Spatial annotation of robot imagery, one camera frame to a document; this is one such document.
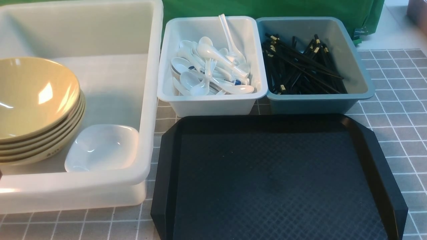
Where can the blue plastic chopstick bin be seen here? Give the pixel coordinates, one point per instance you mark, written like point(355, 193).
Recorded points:
point(342, 52)

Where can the bottom stacked beige bowl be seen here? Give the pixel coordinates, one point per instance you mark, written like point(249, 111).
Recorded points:
point(54, 147)

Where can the black plastic serving tray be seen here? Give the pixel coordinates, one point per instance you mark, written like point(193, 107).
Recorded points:
point(275, 177)

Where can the white plastic spoon bin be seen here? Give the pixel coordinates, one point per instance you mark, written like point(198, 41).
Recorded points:
point(181, 78)

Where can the upright white spoon in bin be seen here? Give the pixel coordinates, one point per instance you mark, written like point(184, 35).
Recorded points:
point(234, 53)

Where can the beige noodle bowl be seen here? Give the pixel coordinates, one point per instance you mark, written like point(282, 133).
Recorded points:
point(36, 94)

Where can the large white plastic tub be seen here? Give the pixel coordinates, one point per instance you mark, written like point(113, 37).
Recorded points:
point(113, 47)

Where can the white spoon with blue mark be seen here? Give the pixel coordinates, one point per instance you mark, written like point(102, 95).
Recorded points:
point(231, 88)

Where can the black chopstick gold band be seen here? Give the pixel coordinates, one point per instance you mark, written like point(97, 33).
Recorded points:
point(315, 58)

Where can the small white square dish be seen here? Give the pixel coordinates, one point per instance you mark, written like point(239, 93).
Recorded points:
point(102, 147)

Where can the green fabric backdrop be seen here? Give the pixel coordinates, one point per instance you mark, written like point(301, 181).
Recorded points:
point(360, 17)

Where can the white spoon centre of bin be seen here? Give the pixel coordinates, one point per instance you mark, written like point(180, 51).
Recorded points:
point(204, 50)

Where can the black chopstick plain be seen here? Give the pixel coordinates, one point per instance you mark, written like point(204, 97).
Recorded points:
point(284, 79)

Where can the white ceramic soup spoon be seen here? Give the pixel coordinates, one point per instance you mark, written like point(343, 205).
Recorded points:
point(222, 60)

